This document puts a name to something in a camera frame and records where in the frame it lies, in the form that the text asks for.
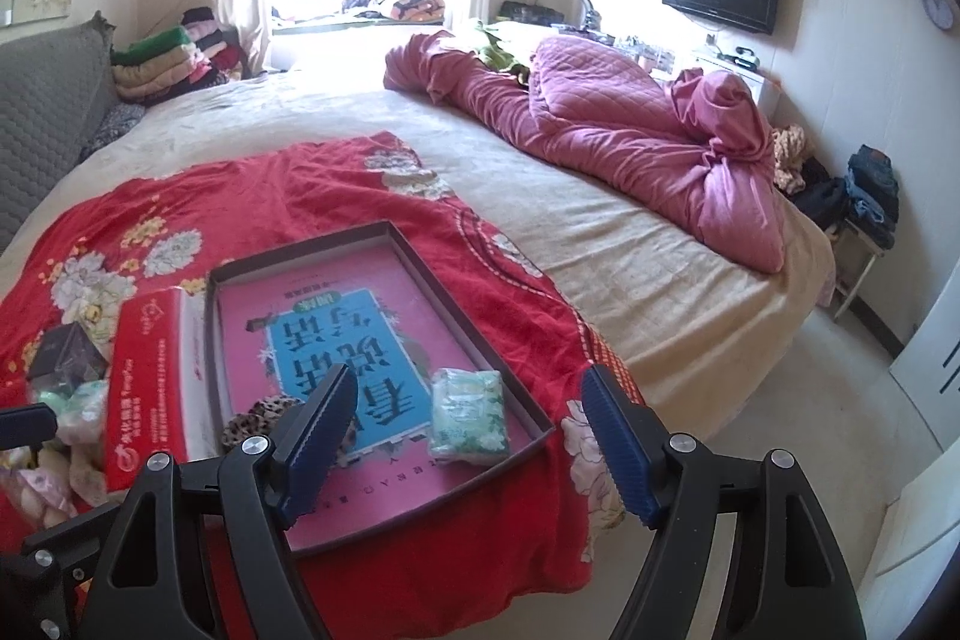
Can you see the grey quilted headboard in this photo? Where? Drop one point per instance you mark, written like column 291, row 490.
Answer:
column 45, row 108

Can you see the dark brown shallow cardboard box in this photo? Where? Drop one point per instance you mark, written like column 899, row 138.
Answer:
column 360, row 506

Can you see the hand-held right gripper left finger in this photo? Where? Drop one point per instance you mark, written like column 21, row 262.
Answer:
column 319, row 441

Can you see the orange patterned folded blanket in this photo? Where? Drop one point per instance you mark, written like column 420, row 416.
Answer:
column 416, row 6

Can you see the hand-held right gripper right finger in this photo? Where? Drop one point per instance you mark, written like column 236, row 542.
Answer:
column 619, row 445

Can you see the red tissue box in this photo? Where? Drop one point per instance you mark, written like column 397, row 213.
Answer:
column 150, row 385

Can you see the white tv cabinet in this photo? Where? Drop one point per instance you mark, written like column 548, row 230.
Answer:
column 761, row 85

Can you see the pink quilted duvet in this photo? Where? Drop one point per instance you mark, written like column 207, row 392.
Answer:
column 600, row 108

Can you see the bed with beige sheet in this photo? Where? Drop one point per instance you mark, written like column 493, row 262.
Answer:
column 525, row 190

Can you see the green floral tissue packet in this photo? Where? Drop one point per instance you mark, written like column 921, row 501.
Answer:
column 469, row 415

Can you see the dark patterned pillow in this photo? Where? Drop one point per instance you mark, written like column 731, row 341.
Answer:
column 112, row 126

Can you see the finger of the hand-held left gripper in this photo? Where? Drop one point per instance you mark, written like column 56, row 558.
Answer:
column 56, row 554
column 30, row 426

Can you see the white tall cabinet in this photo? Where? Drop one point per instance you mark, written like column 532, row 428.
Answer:
column 930, row 347

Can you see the pile of blue jeans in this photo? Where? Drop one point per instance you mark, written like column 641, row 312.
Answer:
column 874, row 186

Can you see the white stool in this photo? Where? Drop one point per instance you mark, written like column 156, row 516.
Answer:
column 862, row 265

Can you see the dark small box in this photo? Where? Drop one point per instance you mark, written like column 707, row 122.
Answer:
column 67, row 351

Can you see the black clothes heap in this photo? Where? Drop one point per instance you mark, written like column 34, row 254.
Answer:
column 821, row 194

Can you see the black bag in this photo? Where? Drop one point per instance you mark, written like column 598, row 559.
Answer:
column 529, row 10

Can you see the beige floral cloth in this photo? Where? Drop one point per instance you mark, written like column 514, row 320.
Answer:
column 789, row 156

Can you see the leopard print scrunchie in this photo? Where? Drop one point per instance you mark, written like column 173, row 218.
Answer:
column 251, row 420

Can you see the red floral blanket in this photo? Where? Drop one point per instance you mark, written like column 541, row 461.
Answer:
column 300, row 190

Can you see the round wall clock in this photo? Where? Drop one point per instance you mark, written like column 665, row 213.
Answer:
column 937, row 6

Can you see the stack of folded clothes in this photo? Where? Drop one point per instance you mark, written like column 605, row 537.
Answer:
column 180, row 55

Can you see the mint green cloth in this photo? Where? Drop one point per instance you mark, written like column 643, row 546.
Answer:
column 82, row 407

